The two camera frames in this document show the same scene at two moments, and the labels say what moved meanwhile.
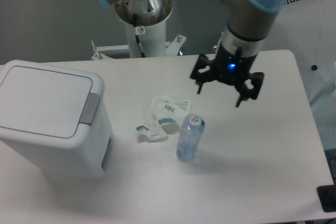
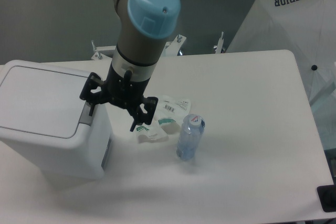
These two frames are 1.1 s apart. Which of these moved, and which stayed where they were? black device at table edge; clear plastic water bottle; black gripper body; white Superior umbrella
Moved: black gripper body
Stayed: clear plastic water bottle; black device at table edge; white Superior umbrella
